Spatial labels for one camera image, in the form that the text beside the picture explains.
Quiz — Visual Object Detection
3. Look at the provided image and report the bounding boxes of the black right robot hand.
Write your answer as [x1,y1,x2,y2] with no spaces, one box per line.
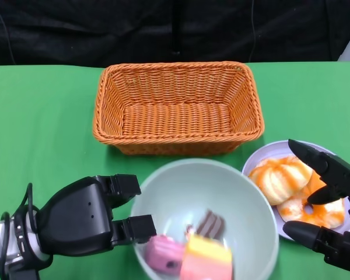
[282,139,350,275]

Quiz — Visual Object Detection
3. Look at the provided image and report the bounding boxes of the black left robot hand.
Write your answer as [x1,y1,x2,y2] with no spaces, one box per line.
[36,174,158,257]

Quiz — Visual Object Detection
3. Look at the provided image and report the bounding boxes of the orange striped ring bread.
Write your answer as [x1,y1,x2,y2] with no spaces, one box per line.
[276,171,347,231]
[248,156,314,206]

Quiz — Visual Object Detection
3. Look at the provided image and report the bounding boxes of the pale green ribbed bowl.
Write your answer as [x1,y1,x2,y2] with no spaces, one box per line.
[130,159,280,280]

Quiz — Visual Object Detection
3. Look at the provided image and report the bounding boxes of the pink and yellow layered cake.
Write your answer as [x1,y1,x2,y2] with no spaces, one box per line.
[179,233,233,280]

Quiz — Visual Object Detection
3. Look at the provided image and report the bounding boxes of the chocolate layered cake slice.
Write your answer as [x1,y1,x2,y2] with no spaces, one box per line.
[185,209,226,240]

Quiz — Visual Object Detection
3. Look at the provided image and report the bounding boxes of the lavender round plate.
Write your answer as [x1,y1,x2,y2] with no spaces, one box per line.
[241,140,350,242]

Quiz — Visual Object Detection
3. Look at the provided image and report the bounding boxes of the orange wicker basket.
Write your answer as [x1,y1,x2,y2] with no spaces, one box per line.
[92,61,265,155]

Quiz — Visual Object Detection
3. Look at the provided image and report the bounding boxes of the green tablecloth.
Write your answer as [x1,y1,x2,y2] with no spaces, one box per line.
[0,60,350,280]

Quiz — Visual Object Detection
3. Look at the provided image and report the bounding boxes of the black backdrop curtain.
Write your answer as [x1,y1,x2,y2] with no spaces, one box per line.
[0,0,350,67]

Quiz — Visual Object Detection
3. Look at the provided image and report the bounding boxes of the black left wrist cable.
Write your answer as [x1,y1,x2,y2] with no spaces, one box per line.
[0,182,43,280]

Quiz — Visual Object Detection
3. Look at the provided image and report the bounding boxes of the thin backdrop cable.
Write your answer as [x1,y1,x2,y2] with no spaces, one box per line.
[247,0,257,64]
[0,0,18,67]

